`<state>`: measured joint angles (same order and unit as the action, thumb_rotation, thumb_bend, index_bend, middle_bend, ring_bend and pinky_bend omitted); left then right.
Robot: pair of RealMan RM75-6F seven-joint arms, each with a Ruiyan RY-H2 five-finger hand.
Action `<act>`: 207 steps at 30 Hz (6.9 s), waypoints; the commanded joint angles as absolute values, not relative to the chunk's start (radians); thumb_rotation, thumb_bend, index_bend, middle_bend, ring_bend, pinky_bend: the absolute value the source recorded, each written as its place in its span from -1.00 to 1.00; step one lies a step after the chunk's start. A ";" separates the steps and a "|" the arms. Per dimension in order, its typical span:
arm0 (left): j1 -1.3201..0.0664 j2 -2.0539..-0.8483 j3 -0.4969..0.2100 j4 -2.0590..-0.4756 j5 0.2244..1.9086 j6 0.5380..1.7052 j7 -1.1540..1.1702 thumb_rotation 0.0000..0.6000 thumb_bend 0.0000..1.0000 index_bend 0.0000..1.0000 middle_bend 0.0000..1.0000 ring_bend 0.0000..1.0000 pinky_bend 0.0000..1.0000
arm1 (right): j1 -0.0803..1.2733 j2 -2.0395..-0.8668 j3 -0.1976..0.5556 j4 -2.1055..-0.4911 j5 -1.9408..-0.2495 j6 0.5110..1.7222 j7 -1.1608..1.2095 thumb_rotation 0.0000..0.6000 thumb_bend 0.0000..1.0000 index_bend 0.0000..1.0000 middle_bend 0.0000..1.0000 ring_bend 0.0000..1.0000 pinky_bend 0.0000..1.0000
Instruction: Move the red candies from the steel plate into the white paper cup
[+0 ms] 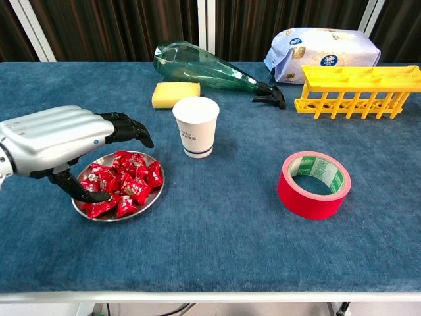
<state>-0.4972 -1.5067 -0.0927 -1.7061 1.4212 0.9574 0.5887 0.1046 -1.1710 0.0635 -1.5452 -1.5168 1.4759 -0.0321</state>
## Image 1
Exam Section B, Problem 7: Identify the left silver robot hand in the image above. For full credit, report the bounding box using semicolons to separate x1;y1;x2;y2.
0;105;155;203

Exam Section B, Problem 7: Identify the silver metal plate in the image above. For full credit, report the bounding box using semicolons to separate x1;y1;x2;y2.
71;151;166;223

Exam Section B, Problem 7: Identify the white paper cup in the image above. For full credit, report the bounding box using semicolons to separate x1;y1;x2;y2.
172;96;220;159

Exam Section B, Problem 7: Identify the black pleated curtain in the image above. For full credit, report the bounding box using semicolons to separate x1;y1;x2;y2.
215;0;378;63
370;0;421;64
0;0;37;63
28;0;199;63

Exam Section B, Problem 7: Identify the yellow sponge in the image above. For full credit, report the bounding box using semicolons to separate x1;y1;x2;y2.
151;82;201;109

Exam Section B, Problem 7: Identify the green spray bottle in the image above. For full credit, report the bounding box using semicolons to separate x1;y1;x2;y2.
153;39;287;110

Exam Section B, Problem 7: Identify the blue table cloth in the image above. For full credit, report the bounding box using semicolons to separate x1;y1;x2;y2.
0;61;421;294

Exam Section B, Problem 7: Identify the red tape roll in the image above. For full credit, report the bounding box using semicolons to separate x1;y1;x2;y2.
277;150;352;221

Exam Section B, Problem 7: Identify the white blue tissue pack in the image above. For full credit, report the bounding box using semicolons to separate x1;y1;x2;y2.
262;28;382;85

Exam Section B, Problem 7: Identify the yellow plastic rack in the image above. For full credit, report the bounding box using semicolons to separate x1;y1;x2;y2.
293;65;421;120

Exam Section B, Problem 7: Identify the white metal frame post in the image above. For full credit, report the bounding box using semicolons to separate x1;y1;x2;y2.
196;0;217;55
9;0;57;63
357;0;387;37

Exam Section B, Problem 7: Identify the black cable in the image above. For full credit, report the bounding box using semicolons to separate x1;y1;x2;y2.
154;302;193;316

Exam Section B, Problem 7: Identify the grey metal table frame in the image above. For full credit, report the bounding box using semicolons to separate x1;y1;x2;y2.
0;289;421;316

